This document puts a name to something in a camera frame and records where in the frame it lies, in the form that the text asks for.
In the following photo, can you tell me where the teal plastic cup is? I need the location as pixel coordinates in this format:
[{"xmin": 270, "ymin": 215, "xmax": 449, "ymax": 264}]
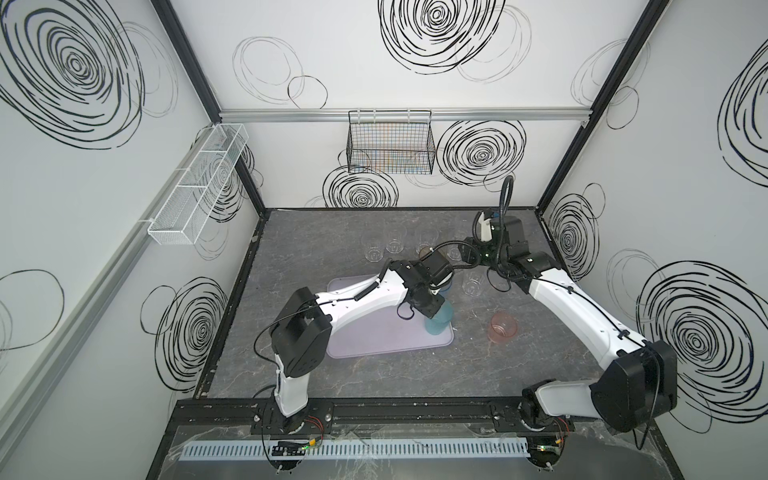
[{"xmin": 424, "ymin": 300, "xmax": 454, "ymax": 336}]

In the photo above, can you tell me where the clear glass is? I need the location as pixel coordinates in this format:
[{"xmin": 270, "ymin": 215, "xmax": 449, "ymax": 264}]
[
  {"xmin": 385, "ymin": 229, "xmax": 407, "ymax": 254},
  {"xmin": 461, "ymin": 269, "xmax": 485, "ymax": 298},
  {"xmin": 415, "ymin": 231, "xmax": 435, "ymax": 257},
  {"xmin": 361, "ymin": 236, "xmax": 385, "ymax": 263}
]

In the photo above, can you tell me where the lilac plastic tray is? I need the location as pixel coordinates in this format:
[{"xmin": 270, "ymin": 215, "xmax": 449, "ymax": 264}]
[{"xmin": 317, "ymin": 270, "xmax": 454, "ymax": 359}]

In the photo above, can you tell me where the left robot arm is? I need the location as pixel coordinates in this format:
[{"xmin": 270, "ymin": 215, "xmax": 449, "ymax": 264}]
[{"xmin": 269, "ymin": 250, "xmax": 454, "ymax": 419}]

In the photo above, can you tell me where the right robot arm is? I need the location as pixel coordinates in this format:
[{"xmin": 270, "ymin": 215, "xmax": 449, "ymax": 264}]
[{"xmin": 462, "ymin": 210, "xmax": 678, "ymax": 433}]

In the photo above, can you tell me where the pink plastic cup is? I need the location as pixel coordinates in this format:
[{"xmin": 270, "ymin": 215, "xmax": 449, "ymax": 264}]
[{"xmin": 487, "ymin": 312, "xmax": 518, "ymax": 344}]

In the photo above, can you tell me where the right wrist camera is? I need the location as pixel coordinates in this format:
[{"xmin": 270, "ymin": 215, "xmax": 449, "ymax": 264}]
[{"xmin": 476, "ymin": 210, "xmax": 500, "ymax": 243}]

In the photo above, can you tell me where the black wire basket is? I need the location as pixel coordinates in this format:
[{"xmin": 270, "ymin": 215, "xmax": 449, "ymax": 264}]
[{"xmin": 345, "ymin": 109, "xmax": 437, "ymax": 175}]

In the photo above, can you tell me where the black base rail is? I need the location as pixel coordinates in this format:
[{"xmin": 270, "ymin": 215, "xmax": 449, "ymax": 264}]
[{"xmin": 171, "ymin": 396, "xmax": 588, "ymax": 436}]

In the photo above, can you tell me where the white slotted cable duct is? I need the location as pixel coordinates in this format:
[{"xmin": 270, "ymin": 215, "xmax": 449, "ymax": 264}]
[{"xmin": 178, "ymin": 438, "xmax": 530, "ymax": 461}]

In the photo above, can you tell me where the white wire shelf basket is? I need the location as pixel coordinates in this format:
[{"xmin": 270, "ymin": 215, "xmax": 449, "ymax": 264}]
[{"xmin": 147, "ymin": 123, "xmax": 249, "ymax": 246}]

